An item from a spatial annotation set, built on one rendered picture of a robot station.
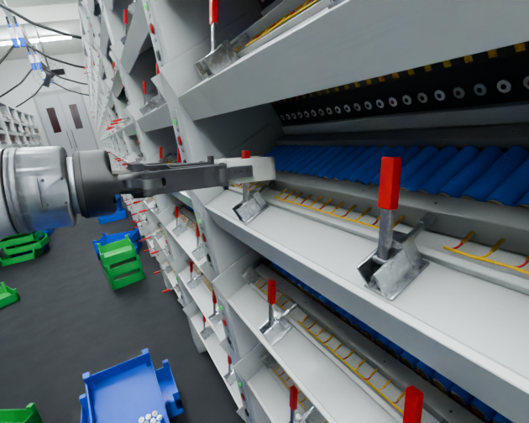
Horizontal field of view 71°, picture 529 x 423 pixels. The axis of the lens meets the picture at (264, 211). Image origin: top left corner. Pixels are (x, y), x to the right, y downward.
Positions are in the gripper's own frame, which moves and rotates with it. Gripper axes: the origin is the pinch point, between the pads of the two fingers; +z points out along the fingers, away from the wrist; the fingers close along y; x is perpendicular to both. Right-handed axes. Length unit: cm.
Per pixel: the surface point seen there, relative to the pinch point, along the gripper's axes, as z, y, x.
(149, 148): -1, -88, 2
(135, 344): -13, -114, -83
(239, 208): -1.6, 1.0, -4.9
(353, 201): 4.2, 17.3, -2.4
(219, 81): -3.9, 3.9, 10.5
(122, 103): -3, -158, 23
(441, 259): 2.4, 29.1, -4.5
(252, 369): 5.3, -17.7, -42.6
